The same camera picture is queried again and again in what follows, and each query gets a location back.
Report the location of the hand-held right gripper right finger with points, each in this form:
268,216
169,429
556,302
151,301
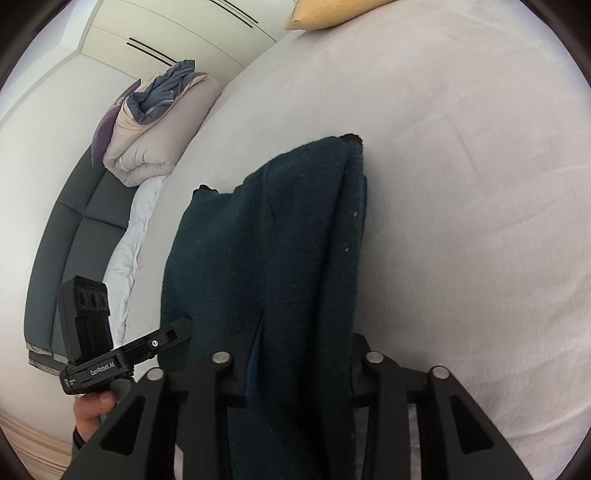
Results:
360,369

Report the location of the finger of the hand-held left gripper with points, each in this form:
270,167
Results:
157,341

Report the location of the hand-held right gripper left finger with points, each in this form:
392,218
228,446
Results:
254,369

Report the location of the dark green fleece garment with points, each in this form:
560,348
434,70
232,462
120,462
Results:
277,254

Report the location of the person's left forearm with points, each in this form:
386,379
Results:
78,442

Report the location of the person's left hand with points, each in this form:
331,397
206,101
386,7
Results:
90,408

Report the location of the grey padded headboard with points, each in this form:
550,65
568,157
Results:
69,254

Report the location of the white pillow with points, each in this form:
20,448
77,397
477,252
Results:
127,254

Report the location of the folded beige duvet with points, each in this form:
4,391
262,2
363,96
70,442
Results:
157,143

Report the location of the purple pillow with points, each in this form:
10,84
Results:
104,134

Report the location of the bed with light grey sheet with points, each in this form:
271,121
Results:
461,184

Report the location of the blue-grey cloth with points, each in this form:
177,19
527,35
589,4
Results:
157,92

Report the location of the white wardrobe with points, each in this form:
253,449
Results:
194,41

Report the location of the yellow pillow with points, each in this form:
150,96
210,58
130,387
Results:
332,14

